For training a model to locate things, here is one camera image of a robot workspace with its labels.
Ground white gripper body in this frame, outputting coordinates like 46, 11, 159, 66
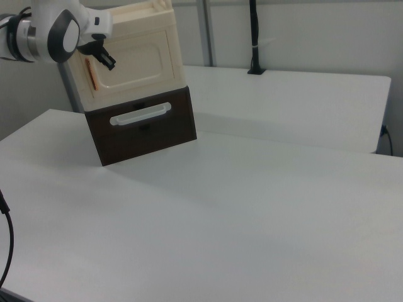
77, 8, 113, 55

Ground cream cabinet door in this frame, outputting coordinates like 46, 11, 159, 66
80, 30, 177, 99

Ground cream plastic storage cabinet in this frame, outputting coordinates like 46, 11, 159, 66
64, 0, 189, 115

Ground dark brown wooden drawer box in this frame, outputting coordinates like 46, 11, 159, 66
84, 85, 198, 167

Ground orange door handle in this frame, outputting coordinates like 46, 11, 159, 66
85, 58, 99, 92

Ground white drawer handle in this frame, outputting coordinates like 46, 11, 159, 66
109, 101, 173, 126

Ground black clamped camera pole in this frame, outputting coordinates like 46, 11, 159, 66
247, 0, 267, 76

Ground black cable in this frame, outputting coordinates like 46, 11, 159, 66
0, 187, 15, 286
380, 125, 394, 155

